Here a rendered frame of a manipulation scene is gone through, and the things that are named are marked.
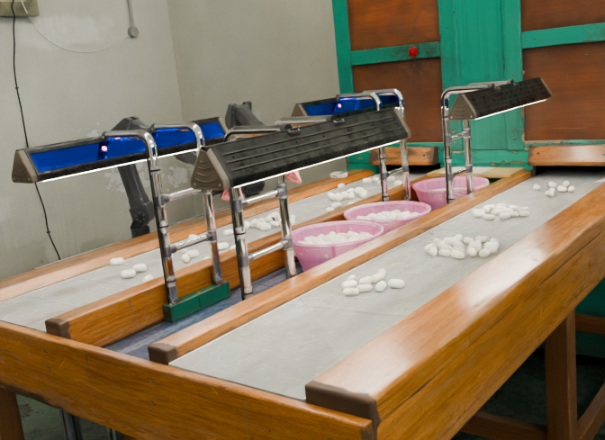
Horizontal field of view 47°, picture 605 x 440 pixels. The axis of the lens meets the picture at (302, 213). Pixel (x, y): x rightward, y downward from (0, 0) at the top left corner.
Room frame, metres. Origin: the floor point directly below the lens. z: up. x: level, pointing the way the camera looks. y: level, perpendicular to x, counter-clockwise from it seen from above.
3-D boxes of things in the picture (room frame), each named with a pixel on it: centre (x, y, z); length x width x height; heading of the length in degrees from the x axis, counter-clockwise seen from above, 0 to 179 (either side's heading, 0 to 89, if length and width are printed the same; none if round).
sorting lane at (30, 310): (2.19, 0.11, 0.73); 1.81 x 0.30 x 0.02; 141
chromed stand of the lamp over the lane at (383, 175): (2.44, -0.27, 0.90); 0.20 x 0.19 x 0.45; 141
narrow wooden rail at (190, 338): (1.87, -0.28, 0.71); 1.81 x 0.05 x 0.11; 141
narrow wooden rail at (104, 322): (2.08, -0.03, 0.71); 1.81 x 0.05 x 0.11; 141
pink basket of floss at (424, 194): (2.45, -0.53, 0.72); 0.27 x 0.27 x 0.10
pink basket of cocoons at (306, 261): (1.89, -0.08, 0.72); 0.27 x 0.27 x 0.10
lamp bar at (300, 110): (2.49, -0.21, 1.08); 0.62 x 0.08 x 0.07; 141
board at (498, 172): (2.62, -0.67, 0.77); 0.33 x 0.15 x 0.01; 51
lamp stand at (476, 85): (2.19, -0.58, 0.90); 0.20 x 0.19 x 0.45; 141
